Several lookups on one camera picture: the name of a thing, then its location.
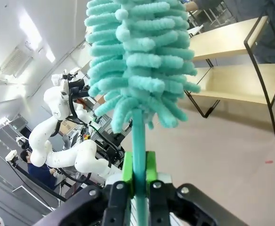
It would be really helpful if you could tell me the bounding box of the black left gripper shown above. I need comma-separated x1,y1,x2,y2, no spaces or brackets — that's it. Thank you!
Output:
66,79,91,97

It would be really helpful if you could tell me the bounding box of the seated person in blue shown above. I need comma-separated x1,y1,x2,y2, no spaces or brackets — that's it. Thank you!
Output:
19,150,57,190

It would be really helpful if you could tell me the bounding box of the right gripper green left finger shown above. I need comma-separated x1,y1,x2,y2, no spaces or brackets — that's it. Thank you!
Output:
35,152,136,226

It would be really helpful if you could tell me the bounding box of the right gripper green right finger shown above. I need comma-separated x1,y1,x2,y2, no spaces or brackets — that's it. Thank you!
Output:
146,152,246,226

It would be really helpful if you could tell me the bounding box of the white camera on stand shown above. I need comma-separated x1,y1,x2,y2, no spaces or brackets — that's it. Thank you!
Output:
5,150,20,169

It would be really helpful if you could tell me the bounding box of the person left hand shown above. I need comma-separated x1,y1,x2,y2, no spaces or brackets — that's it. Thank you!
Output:
184,1,200,12

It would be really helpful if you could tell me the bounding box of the teal fluffy microfiber duster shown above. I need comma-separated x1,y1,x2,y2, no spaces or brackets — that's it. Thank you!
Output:
84,0,202,226

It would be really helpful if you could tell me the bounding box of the ceiling air vent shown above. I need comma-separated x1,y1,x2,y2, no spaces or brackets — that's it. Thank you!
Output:
0,45,33,78

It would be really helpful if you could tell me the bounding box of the wood and black metal shelf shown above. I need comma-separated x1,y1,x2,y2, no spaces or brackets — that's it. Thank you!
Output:
184,15,275,140

